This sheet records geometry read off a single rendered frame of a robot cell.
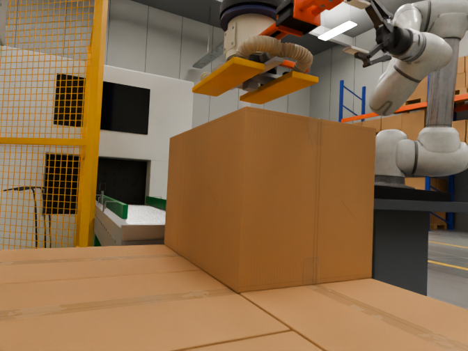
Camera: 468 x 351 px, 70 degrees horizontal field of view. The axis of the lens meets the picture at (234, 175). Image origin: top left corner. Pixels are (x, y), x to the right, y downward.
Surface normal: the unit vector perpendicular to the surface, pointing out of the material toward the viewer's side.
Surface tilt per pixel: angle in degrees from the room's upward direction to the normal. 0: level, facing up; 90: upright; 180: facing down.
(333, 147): 90
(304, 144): 90
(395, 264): 90
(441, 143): 93
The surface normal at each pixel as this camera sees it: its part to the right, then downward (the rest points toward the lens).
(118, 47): 0.50, -0.01
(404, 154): -0.25, -0.13
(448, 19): -0.36, 0.15
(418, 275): 0.17, -0.03
